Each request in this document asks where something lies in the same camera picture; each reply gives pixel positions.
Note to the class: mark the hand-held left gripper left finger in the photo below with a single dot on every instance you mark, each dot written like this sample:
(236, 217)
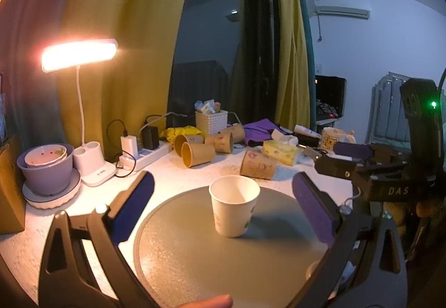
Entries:
(134, 207)

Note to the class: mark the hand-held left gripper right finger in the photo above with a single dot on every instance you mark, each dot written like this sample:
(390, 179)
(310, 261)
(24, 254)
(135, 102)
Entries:
(313, 207)

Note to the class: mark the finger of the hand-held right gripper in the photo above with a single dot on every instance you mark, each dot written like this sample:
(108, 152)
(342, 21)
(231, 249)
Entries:
(336, 168)
(352, 150)

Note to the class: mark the white paper cup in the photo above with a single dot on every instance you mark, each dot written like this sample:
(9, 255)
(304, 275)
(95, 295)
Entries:
(233, 205)

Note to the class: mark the brown paper cup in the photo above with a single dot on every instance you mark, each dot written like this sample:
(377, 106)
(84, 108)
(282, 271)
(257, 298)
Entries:
(258, 164)
(198, 155)
(237, 133)
(219, 142)
(183, 142)

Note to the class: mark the white mug with yellow print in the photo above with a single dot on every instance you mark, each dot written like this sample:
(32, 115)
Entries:
(331, 140)

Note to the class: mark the white tube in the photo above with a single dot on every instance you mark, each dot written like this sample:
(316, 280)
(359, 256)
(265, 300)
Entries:
(306, 130)

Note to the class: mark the grey ribbed radiator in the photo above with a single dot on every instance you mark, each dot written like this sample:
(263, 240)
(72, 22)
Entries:
(386, 109)

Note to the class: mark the white power strip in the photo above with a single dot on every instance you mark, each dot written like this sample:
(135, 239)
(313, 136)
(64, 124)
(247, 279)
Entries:
(153, 155)

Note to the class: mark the yellow tissue box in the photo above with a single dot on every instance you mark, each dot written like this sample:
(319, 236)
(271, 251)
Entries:
(280, 153)

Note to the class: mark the white charger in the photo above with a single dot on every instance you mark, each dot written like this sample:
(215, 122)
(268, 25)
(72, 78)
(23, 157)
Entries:
(129, 146)

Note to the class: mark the black monitor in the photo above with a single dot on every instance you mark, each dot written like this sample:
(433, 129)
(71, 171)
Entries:
(331, 92)

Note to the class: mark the black power adapter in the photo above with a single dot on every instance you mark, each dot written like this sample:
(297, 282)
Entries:
(150, 137)

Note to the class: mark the round grey mat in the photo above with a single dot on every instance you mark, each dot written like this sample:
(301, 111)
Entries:
(188, 259)

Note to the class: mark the purple cloth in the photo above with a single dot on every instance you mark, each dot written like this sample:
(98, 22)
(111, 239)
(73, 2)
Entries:
(259, 130)

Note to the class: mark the yellow cloth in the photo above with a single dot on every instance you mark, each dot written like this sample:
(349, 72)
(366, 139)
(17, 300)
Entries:
(177, 132)

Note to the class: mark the purple bowl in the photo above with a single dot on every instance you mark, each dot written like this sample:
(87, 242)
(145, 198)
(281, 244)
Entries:
(48, 177)

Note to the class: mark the teal curtain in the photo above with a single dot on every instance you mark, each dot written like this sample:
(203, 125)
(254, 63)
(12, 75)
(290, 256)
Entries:
(308, 67)

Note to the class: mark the pink inner bowl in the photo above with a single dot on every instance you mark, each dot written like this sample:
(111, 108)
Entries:
(45, 155)

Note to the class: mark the white woven basket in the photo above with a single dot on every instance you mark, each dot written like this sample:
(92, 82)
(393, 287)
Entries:
(212, 123)

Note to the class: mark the narrow yellow curtain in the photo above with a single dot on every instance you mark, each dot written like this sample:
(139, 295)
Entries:
(291, 50)

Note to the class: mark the brown cardboard box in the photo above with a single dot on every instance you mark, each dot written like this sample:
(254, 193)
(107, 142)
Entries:
(10, 189)

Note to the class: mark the white air conditioner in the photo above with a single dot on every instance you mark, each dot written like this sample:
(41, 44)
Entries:
(339, 10)

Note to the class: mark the wide yellow curtain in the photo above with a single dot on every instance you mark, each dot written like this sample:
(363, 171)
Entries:
(122, 50)

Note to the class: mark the white desk lamp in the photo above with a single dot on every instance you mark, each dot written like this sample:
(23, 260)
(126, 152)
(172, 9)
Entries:
(78, 54)

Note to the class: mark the white round base plate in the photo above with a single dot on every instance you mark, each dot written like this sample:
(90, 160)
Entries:
(69, 195)

